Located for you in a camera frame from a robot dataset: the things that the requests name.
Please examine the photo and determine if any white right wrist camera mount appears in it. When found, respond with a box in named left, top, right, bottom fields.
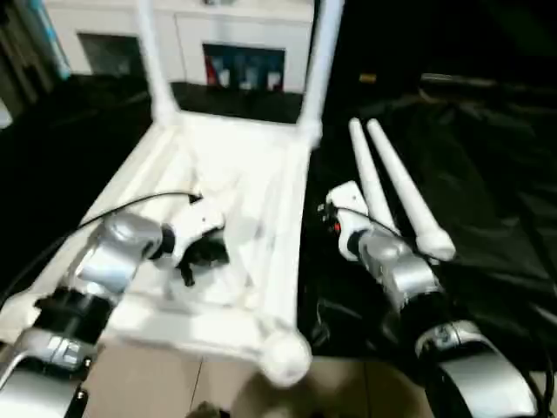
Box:
left=325, top=180, right=373, bottom=260

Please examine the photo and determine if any black plastic mat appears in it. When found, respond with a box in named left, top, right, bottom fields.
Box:
left=0, top=71, right=557, bottom=384

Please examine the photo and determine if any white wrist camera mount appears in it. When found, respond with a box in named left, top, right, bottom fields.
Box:
left=325, top=180, right=373, bottom=260
left=161, top=197, right=229, bottom=267

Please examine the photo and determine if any blue patterned object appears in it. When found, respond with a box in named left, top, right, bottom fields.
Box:
left=24, top=0, right=72, bottom=81

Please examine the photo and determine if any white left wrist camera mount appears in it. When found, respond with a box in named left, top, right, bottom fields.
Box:
left=161, top=197, right=229, bottom=267

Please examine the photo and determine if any white glass-door cabinet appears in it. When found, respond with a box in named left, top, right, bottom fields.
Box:
left=42, top=0, right=316, bottom=98

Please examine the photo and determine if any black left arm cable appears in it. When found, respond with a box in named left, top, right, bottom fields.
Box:
left=0, top=190, right=203, bottom=307

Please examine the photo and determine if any white plastic table leg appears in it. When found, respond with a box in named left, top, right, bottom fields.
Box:
left=294, top=0, right=346, bottom=147
left=347, top=119, right=401, bottom=238
left=135, top=0, right=181, bottom=130
left=366, top=119, right=457, bottom=263

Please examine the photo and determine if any white plastic table top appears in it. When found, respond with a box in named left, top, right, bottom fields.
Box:
left=0, top=113, right=325, bottom=389

